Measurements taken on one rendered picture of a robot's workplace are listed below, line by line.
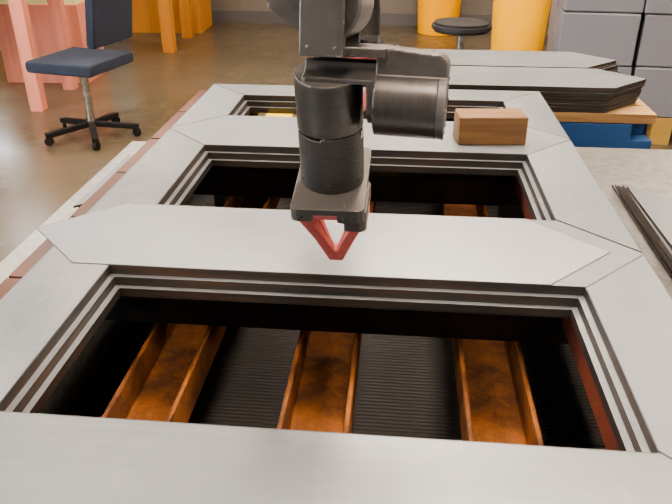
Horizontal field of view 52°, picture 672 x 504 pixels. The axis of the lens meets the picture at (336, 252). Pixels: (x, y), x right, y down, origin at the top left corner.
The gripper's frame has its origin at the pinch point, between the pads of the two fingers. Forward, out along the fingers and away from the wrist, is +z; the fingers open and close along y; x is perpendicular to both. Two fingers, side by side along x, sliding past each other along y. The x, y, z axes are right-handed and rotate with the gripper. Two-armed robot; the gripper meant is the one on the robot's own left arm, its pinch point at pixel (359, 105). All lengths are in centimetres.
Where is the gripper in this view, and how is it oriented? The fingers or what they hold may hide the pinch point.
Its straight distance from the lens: 101.1
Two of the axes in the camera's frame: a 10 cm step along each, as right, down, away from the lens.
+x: -10.0, -0.2, 0.8
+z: 0.0, 9.7, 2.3
